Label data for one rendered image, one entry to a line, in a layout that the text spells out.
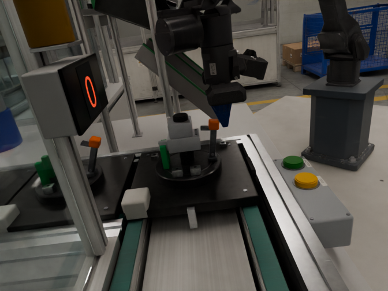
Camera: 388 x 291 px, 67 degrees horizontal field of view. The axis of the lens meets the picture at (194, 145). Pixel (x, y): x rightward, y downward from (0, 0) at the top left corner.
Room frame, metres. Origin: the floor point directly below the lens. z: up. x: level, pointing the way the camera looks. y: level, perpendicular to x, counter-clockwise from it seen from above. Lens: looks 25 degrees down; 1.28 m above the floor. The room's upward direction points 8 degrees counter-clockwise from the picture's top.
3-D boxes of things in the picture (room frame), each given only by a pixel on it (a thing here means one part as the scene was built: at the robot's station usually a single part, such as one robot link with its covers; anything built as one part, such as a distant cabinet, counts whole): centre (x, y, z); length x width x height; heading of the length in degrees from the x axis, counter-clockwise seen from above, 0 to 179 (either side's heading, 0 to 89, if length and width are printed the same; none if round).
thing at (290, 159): (0.52, -0.20, 0.96); 0.04 x 0.04 x 0.02
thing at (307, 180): (0.45, -0.20, 0.96); 0.04 x 0.04 x 0.02
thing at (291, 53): (5.68, -2.64, 0.20); 1.20 x 0.80 x 0.41; 87
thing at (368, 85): (0.71, -0.39, 0.96); 0.15 x 0.15 x 0.20; 42
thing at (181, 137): (0.54, 0.03, 1.06); 0.08 x 0.04 x 0.07; 89
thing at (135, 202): (0.45, 0.12, 0.97); 0.05 x 0.05 x 0.04; 88
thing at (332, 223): (0.45, -0.20, 0.93); 0.21 x 0.07 x 0.06; 178
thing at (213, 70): (0.54, -0.07, 1.17); 0.19 x 0.06 x 0.08; 178
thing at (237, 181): (0.54, 0.02, 0.96); 0.24 x 0.24 x 0.02; 88
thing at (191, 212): (0.42, 0.02, 0.95); 0.01 x 0.01 x 0.04; 88
